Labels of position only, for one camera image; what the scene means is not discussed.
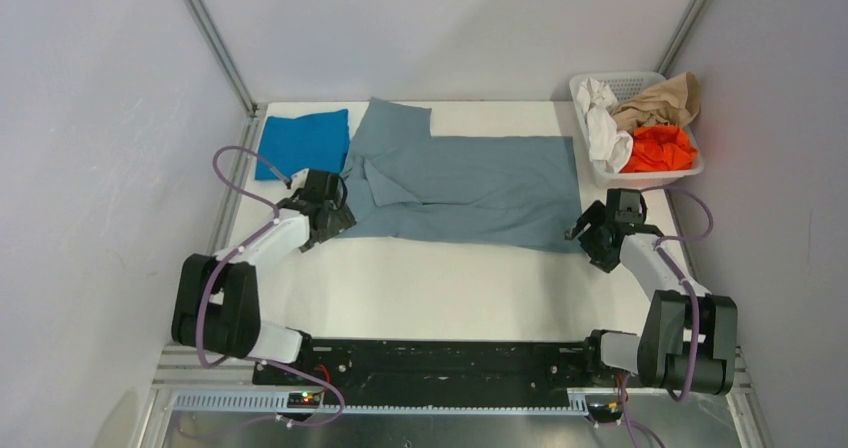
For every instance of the white plastic laundry basket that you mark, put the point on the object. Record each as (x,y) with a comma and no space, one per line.
(625,85)

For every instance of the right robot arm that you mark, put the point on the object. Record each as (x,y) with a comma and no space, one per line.
(688,340)

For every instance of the orange crumpled t-shirt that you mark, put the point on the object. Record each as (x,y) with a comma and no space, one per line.
(660,148)

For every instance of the white crumpled t-shirt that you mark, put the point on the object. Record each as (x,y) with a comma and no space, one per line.
(607,144)

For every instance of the left aluminium corner post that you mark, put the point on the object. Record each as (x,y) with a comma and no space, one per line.
(206,25)

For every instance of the left controller board with leds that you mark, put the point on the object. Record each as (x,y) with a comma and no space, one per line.
(300,400)

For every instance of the folded blue t-shirt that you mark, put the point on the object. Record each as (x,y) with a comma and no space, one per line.
(318,141)

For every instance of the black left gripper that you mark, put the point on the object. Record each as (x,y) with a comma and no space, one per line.
(340,219)

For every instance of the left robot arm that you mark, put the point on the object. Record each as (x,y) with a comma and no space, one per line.
(218,306)

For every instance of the beige crumpled t-shirt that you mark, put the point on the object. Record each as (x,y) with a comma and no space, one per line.
(674,102)

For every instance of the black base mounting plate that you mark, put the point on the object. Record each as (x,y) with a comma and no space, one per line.
(453,374)

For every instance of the aluminium front frame rail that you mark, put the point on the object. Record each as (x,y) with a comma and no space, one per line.
(241,385)

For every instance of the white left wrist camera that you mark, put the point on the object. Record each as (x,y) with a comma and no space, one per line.
(298,180)

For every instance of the right controller board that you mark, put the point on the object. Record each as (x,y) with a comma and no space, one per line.
(605,413)

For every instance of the right aluminium corner post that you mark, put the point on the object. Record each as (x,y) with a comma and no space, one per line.
(689,20)

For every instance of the grey-blue t-shirt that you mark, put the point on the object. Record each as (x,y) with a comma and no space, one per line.
(403,182)

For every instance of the aluminium corner post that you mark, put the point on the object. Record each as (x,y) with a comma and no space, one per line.
(689,20)
(206,25)

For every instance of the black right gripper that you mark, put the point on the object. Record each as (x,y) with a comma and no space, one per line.
(596,215)

